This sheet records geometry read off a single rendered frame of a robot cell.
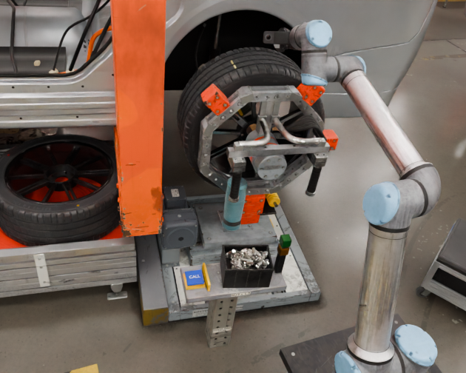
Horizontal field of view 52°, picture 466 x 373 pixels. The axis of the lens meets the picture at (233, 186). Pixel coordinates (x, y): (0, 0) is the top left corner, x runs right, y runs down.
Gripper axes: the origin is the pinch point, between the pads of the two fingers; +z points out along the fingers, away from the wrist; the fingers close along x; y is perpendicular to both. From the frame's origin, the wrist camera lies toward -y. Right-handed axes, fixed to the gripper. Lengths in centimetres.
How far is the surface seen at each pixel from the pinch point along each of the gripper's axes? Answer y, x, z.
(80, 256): -75, -98, 28
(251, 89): -9.2, -19.5, -3.2
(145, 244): -42, -103, 56
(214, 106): -24.8, -27.4, -3.8
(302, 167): 23, -53, 10
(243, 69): -11.7, -12.0, 1.4
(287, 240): 5, -79, -19
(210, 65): -21.5, -10.4, 17.5
